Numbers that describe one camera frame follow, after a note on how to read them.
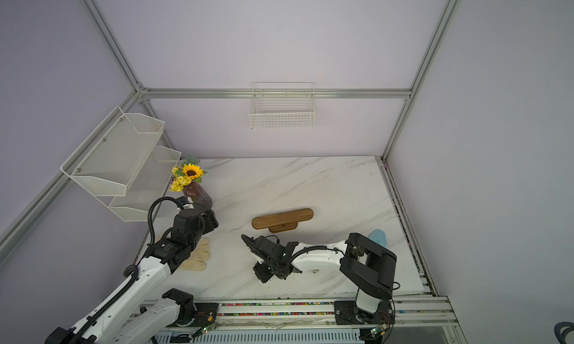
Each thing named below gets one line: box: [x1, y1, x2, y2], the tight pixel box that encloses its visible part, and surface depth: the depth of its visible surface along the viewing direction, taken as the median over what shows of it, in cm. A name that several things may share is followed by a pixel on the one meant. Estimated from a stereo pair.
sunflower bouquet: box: [168, 154, 208, 192], surface depth 84 cm
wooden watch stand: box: [251, 208, 314, 233], surface depth 90 cm
